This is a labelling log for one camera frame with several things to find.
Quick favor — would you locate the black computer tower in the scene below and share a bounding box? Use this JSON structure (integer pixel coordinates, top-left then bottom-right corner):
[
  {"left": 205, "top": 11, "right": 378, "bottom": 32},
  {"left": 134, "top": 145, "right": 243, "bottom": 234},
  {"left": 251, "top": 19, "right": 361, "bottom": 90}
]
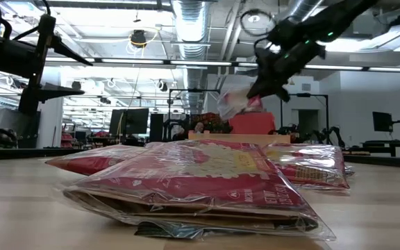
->
[{"left": 149, "top": 113, "right": 165, "bottom": 142}]

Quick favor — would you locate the black desk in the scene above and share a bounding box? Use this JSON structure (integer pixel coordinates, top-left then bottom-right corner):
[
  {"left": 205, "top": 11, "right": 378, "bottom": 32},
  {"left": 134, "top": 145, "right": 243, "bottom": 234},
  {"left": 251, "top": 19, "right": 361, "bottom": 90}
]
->
[{"left": 351, "top": 140, "right": 400, "bottom": 157}]

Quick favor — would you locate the long white light bar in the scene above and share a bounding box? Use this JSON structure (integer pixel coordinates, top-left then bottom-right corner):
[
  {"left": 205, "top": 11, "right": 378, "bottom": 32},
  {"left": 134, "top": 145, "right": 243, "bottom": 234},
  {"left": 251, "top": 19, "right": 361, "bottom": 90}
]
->
[{"left": 45, "top": 57, "right": 400, "bottom": 74}]

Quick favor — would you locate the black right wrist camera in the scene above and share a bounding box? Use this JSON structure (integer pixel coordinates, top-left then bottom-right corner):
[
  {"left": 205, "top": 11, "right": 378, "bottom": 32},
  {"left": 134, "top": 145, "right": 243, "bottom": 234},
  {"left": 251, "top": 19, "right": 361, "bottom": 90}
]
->
[{"left": 267, "top": 19, "right": 304, "bottom": 52}]

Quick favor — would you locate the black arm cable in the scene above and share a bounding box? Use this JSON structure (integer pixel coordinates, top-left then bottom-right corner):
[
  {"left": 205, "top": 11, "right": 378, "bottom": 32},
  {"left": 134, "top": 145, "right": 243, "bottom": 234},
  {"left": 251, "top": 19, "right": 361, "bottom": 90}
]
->
[
  {"left": 0, "top": 0, "right": 52, "bottom": 41},
  {"left": 240, "top": 8, "right": 276, "bottom": 49}
]

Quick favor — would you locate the small black monitor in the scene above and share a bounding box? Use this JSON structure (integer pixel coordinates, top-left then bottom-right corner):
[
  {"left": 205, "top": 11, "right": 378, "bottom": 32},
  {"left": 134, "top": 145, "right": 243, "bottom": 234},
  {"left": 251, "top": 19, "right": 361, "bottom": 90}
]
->
[{"left": 372, "top": 111, "right": 394, "bottom": 133}]

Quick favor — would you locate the silver ventilation duct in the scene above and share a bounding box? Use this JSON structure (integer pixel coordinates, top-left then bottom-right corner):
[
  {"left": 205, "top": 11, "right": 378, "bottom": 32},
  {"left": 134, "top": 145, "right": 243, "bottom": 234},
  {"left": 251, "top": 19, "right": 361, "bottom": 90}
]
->
[
  {"left": 276, "top": 0, "right": 326, "bottom": 28},
  {"left": 170, "top": 0, "right": 210, "bottom": 112}
]

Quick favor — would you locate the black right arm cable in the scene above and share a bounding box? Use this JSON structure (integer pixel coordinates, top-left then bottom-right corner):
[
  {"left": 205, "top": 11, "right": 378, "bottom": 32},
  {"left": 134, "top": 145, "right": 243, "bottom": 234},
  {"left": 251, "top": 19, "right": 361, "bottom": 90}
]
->
[{"left": 240, "top": 8, "right": 276, "bottom": 49}]

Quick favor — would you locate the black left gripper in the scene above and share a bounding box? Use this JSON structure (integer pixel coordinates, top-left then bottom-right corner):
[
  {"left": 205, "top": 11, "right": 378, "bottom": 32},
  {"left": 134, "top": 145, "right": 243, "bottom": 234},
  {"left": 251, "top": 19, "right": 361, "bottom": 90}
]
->
[{"left": 0, "top": 13, "right": 94, "bottom": 115}]

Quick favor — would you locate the dark grey partition panel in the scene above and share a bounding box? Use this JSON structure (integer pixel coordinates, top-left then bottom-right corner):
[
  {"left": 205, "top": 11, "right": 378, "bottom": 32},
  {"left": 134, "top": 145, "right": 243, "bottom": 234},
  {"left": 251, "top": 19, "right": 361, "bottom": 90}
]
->
[{"left": 0, "top": 108, "right": 42, "bottom": 149}]

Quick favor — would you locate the orange-red chair back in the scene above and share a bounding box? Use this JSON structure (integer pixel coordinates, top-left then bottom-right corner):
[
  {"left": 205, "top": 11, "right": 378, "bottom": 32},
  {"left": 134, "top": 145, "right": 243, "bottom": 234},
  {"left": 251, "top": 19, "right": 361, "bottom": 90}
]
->
[{"left": 228, "top": 111, "right": 276, "bottom": 135}]

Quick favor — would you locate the black computer monitor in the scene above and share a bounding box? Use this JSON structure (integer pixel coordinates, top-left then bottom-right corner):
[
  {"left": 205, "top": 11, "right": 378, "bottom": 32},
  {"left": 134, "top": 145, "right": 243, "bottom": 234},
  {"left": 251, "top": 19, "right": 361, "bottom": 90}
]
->
[{"left": 108, "top": 108, "right": 150, "bottom": 135}]

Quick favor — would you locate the large red popcorn bag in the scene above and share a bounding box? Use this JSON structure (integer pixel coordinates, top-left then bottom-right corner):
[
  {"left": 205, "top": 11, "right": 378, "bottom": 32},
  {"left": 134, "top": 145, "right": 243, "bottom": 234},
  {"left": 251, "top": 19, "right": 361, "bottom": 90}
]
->
[{"left": 52, "top": 138, "right": 337, "bottom": 242}]

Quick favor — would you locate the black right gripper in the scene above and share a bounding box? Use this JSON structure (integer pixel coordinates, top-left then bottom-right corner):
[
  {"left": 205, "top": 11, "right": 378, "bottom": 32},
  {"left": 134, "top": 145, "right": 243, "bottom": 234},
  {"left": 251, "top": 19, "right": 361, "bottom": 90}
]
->
[{"left": 246, "top": 39, "right": 326, "bottom": 103}]

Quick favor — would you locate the cardboard box with red lining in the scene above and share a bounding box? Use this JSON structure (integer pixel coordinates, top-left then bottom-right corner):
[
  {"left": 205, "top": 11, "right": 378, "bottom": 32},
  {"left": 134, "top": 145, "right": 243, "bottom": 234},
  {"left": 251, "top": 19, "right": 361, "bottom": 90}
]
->
[{"left": 187, "top": 133, "right": 291, "bottom": 147}]

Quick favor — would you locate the black ceiling dome device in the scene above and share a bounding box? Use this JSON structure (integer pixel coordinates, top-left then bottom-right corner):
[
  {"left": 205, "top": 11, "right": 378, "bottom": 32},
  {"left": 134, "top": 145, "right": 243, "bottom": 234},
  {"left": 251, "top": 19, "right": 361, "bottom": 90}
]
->
[{"left": 129, "top": 29, "right": 148, "bottom": 49}]

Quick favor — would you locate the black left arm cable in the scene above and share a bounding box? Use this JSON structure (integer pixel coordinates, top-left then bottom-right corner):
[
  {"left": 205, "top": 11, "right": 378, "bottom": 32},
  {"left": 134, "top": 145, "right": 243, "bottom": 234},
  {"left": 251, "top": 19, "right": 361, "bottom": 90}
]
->
[{"left": 0, "top": 0, "right": 52, "bottom": 41}]

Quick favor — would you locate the black rig frame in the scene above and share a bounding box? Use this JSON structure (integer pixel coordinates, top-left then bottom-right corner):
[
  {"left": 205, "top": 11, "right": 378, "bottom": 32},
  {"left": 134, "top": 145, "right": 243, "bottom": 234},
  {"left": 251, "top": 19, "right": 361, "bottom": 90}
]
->
[
  {"left": 279, "top": 92, "right": 329, "bottom": 143},
  {"left": 167, "top": 88, "right": 221, "bottom": 142}
]

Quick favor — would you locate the red patterned cloth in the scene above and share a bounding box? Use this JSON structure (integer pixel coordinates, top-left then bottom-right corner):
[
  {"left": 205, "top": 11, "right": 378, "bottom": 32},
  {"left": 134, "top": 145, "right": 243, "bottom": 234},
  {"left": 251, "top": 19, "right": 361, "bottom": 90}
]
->
[{"left": 189, "top": 112, "right": 234, "bottom": 135}]

